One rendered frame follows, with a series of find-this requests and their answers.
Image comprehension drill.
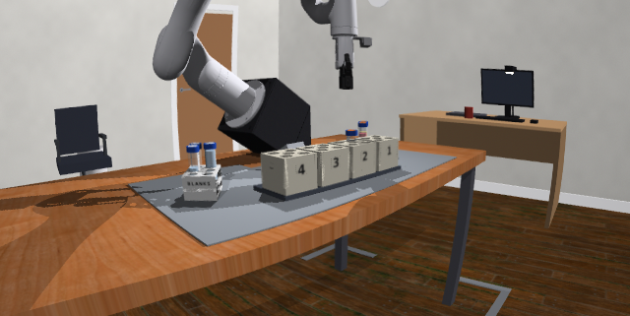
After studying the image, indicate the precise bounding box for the water blank tube with white cap dot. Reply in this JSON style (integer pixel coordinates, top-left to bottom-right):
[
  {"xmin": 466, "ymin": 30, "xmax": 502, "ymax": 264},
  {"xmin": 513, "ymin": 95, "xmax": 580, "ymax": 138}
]
[{"xmin": 204, "ymin": 142, "xmax": 217, "ymax": 168}]

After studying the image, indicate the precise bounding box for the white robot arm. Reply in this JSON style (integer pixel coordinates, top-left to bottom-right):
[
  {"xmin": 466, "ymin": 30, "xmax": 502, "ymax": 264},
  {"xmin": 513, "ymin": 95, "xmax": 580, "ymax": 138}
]
[{"xmin": 153, "ymin": 0, "xmax": 372, "ymax": 128}]

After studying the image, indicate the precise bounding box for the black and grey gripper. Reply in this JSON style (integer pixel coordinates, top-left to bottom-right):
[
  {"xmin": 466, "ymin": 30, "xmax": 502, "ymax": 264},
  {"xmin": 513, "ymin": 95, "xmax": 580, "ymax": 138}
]
[{"xmin": 332, "ymin": 35, "xmax": 356, "ymax": 90}]

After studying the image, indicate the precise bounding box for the white tube rack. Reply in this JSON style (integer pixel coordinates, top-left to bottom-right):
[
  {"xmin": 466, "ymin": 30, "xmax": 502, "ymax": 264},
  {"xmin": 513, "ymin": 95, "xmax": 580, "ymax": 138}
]
[{"xmin": 181, "ymin": 164, "xmax": 222, "ymax": 201}]

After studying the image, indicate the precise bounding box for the cream bucket adapter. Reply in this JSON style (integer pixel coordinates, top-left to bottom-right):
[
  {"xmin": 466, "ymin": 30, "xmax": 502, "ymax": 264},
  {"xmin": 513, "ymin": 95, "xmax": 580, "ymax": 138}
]
[
  {"xmin": 261, "ymin": 149, "xmax": 318, "ymax": 196},
  {"xmin": 296, "ymin": 144, "xmax": 349, "ymax": 187},
  {"xmin": 327, "ymin": 140, "xmax": 376, "ymax": 179},
  {"xmin": 357, "ymin": 135, "xmax": 399, "ymax": 171}
]

